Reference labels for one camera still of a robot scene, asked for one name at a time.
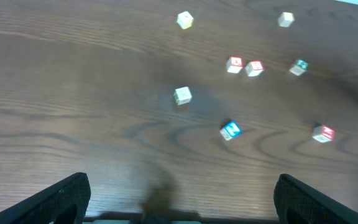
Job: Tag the green letter block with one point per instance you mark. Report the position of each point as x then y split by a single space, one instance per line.
299 67

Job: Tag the wooden block with dragonfly drawing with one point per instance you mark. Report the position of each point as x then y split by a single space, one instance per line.
185 20

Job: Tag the plain wooden number 5 block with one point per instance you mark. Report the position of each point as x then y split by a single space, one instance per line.
182 95

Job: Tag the red letter I block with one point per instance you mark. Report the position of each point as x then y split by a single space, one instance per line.
254 68

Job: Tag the yellow-topped wooden block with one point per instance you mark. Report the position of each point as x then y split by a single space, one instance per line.
286 19

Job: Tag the red letter A block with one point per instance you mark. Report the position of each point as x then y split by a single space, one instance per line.
234 65

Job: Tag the blue number 2 block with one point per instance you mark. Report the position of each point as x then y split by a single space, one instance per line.
230 130

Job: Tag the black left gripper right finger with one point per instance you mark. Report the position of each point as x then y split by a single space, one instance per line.
298 203

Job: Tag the red letter E block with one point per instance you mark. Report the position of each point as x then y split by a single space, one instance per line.
323 133

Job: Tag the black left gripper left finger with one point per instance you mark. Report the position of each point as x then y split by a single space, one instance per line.
63 202

